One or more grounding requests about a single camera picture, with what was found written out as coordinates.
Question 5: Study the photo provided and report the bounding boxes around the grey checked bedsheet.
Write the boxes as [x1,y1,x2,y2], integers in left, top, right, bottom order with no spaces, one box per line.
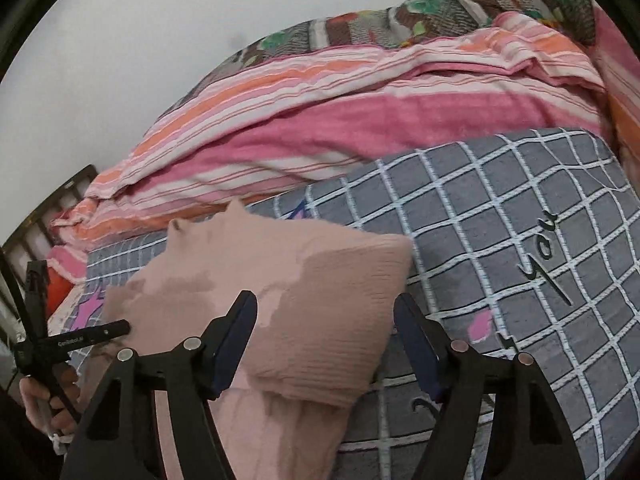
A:
[50,127,637,480]

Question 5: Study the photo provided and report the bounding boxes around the pink striped quilt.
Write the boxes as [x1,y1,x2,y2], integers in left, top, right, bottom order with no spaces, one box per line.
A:
[50,7,640,257]

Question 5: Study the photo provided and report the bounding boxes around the pink striped pillow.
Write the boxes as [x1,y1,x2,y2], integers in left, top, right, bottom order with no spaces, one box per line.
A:
[46,244,90,282]

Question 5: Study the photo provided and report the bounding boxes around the person's left hand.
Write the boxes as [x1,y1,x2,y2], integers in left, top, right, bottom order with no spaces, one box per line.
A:
[19,364,82,442]

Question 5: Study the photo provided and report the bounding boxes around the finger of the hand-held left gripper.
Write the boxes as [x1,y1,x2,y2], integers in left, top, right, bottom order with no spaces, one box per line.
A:
[24,259,52,347]
[42,367,82,425]

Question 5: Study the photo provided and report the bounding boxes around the pink knitted sweater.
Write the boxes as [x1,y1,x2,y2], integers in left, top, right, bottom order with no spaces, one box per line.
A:
[75,197,414,480]

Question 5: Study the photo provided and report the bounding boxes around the floral patterned blanket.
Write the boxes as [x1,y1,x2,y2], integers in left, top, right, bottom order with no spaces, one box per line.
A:
[220,0,599,68]

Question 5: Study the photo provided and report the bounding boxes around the red pillow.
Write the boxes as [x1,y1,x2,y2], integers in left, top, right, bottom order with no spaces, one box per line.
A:
[46,279,77,319]

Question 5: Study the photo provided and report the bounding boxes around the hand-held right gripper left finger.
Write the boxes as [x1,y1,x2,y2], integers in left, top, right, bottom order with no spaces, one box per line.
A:
[60,290,261,480]

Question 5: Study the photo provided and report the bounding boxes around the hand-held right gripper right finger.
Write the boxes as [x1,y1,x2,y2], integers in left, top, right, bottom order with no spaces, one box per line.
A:
[392,292,596,480]

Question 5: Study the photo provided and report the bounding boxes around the dark wooden headboard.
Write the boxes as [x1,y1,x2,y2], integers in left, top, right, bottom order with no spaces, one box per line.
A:
[0,164,99,341]

